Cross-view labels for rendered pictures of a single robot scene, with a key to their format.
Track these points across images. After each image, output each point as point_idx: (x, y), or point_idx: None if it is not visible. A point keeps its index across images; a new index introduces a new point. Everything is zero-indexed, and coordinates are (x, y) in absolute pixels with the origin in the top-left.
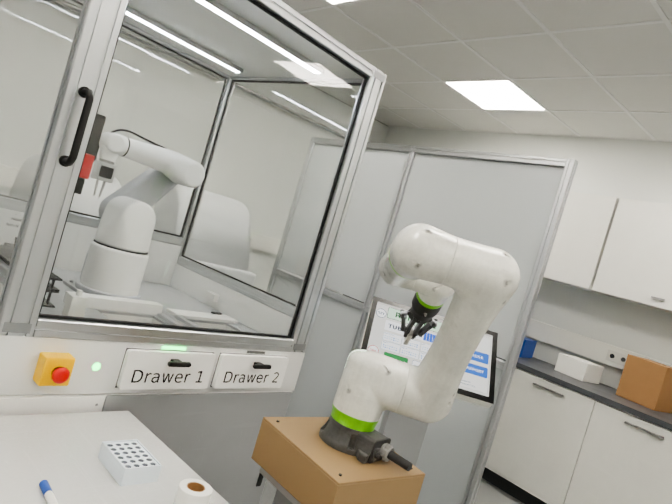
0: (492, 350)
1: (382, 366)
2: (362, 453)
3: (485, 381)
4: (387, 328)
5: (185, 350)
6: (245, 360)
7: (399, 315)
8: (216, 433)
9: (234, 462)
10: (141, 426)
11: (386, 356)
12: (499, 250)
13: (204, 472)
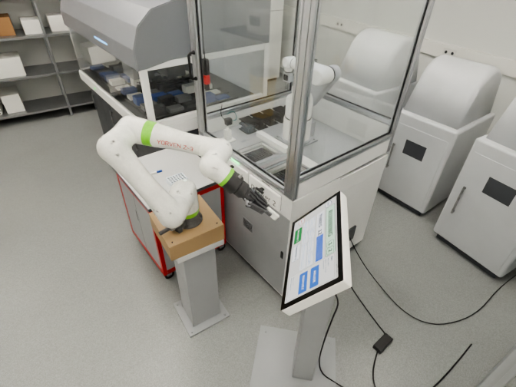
0: (323, 285)
1: (170, 187)
2: None
3: (296, 295)
4: (318, 215)
5: (239, 164)
6: (258, 183)
7: (330, 212)
8: (257, 212)
9: (268, 234)
10: (212, 181)
11: (180, 186)
12: (104, 134)
13: (256, 226)
